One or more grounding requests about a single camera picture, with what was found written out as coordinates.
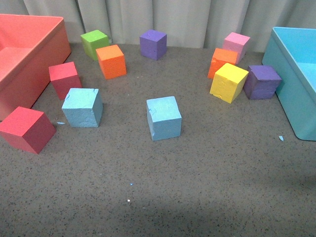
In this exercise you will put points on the grey white curtain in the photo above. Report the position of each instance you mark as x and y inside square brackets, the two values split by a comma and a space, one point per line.
[187, 23]

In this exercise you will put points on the orange foam cube left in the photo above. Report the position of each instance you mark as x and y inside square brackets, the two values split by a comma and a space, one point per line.
[112, 61]

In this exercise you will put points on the green foam cube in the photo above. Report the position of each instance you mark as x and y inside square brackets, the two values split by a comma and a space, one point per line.
[92, 41]

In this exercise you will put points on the pink foam cube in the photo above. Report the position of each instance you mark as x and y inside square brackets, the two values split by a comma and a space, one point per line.
[238, 43]

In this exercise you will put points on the pink plastic bin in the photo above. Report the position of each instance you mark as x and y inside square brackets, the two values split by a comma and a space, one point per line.
[29, 45]

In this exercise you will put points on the purple foam cube back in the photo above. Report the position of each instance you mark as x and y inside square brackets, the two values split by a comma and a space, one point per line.
[153, 44]

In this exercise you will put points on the yellow foam cube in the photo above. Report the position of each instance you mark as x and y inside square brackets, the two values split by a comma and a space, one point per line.
[228, 82]

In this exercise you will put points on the purple foam cube right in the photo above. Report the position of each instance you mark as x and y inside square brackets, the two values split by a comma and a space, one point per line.
[261, 82]

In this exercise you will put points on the dark red foam cube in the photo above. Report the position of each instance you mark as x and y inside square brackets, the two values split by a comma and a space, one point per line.
[64, 77]

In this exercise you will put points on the light blue plastic bin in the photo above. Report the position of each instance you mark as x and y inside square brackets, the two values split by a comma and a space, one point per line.
[292, 54]

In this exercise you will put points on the purple foam cube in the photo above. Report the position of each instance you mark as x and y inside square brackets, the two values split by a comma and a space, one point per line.
[261, 82]
[153, 44]

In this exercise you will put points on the orange foam cube right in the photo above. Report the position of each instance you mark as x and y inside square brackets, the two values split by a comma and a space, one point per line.
[221, 57]

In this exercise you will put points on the light blue foam cube cracked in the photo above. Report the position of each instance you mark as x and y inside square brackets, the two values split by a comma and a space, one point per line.
[83, 107]

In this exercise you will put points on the red foam cube front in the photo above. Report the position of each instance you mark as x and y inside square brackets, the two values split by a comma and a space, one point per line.
[27, 129]

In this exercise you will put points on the orange foam cube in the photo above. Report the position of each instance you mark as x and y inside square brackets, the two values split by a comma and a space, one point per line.
[221, 57]
[112, 61]

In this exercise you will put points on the light blue foam cube centre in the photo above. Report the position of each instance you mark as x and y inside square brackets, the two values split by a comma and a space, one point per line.
[164, 118]

